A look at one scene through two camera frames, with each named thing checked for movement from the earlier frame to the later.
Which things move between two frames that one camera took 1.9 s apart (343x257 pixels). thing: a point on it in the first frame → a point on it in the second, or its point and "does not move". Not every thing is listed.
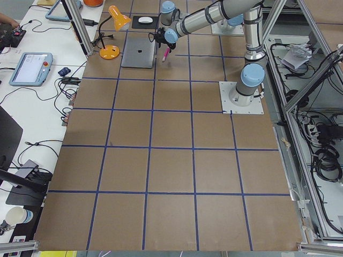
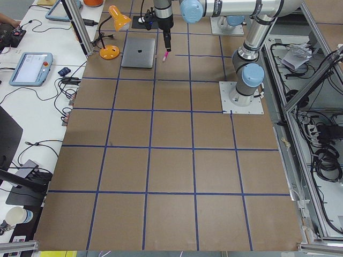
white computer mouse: (145, 20) does not move
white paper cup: (16, 214) does not move
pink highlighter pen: (166, 52) does not move
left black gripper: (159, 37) → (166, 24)
